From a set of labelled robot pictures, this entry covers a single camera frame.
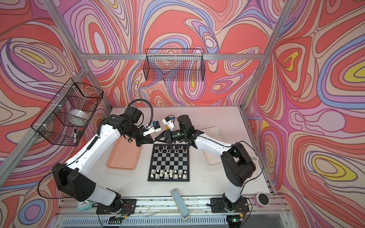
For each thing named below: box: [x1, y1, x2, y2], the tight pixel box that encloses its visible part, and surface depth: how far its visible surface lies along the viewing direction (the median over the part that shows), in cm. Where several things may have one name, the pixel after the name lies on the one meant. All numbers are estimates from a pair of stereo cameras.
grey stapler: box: [171, 188, 191, 221], surface depth 74 cm
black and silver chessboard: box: [147, 143, 190, 182], surface depth 88 cm
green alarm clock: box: [76, 198, 95, 212], surface depth 73 cm
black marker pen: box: [73, 128, 77, 145], surface depth 73 cm
